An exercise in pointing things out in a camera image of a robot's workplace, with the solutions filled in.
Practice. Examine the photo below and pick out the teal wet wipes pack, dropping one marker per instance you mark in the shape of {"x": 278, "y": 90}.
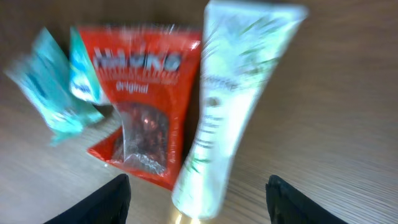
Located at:
{"x": 43, "y": 77}

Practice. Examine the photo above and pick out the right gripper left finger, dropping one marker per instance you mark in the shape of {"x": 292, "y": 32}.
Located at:
{"x": 107, "y": 205}

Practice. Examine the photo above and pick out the white leaf-print cream tube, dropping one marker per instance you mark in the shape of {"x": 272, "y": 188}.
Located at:
{"x": 243, "y": 42}

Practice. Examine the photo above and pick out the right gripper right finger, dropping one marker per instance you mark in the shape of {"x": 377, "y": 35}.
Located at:
{"x": 287, "y": 205}

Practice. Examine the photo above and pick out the red candy bag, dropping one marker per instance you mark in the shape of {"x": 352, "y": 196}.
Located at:
{"x": 147, "y": 74}

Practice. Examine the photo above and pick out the small teal tissue pack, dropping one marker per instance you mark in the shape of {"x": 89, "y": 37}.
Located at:
{"x": 83, "y": 80}

